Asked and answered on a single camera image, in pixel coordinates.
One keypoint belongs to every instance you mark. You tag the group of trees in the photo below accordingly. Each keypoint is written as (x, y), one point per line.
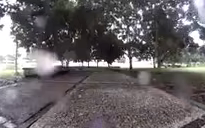
(100, 30)

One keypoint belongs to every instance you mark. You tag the grey pebbled concrete path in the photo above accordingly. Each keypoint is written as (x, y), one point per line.
(116, 103)

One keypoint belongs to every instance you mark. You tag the low stone bench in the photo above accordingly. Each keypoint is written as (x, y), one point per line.
(35, 71)

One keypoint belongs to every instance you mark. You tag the dark wet paved strip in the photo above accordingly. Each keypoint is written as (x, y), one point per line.
(26, 95)

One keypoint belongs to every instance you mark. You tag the green grass lawn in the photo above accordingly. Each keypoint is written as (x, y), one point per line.
(186, 74)

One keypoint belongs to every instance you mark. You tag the gravel strip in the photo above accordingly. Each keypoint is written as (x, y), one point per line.
(1, 81)

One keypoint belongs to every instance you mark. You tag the pale kerb stones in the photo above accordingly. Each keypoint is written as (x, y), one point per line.
(0, 119)

